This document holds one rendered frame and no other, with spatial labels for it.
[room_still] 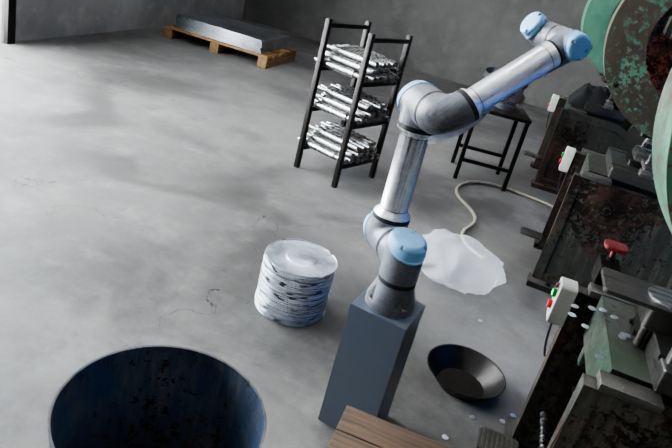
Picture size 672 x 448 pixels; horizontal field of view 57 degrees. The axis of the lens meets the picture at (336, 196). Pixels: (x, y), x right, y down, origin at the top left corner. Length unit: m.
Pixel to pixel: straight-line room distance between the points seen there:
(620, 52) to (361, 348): 1.72
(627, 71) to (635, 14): 0.23
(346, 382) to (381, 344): 0.19
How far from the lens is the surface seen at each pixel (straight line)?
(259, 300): 2.51
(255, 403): 1.44
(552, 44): 1.77
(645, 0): 2.94
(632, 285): 1.78
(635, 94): 2.97
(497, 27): 8.23
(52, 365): 2.20
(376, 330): 1.86
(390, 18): 8.45
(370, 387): 1.96
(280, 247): 2.52
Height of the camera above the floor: 1.42
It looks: 23 degrees down
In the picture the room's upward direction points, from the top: 14 degrees clockwise
